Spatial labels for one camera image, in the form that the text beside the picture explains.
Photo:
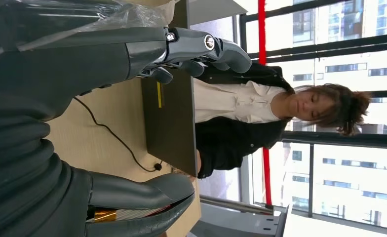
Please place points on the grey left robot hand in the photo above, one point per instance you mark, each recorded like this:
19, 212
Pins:
66, 72

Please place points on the person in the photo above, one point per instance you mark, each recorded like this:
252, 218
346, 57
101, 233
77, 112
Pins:
239, 130

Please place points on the grey laptop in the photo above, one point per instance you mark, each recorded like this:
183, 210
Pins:
170, 130

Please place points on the clear plastic hand cover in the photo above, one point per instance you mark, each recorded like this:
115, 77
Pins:
82, 19

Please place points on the grey white kiosk stand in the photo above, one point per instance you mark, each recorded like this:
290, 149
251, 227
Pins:
239, 225

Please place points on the white desk cabinet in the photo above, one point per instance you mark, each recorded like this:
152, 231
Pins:
213, 9

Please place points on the light wood desk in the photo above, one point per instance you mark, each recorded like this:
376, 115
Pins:
89, 144

